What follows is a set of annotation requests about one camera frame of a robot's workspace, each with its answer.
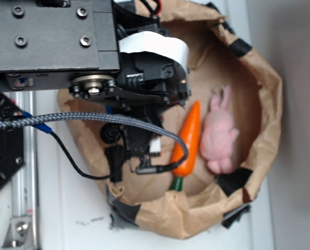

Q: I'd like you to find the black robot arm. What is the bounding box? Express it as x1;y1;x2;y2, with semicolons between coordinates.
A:
0;1;190;174

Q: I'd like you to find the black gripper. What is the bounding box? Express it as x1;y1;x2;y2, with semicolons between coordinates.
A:
100;104;163;173

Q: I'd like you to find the grey braided cable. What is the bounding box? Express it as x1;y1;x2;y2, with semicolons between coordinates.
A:
0;112;189;175

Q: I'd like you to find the white ribbon cable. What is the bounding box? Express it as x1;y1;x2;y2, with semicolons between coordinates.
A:
118;31;190;75

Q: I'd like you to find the orange toy carrot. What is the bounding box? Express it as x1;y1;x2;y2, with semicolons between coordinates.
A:
171;101;201;191

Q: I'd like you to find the metal corner bracket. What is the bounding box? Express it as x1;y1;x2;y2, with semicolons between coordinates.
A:
1;216;35;250

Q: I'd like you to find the pink plush bunny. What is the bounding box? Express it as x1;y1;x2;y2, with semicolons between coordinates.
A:
200;86;239;174

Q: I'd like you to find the brown paper bag bin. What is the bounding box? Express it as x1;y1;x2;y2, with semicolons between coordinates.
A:
57;0;283;240

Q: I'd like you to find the aluminium frame rail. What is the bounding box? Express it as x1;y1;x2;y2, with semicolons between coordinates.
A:
10;91;40;250

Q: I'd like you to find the black hexagonal base plate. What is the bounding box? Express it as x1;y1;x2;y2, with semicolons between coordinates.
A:
0;92;24;190

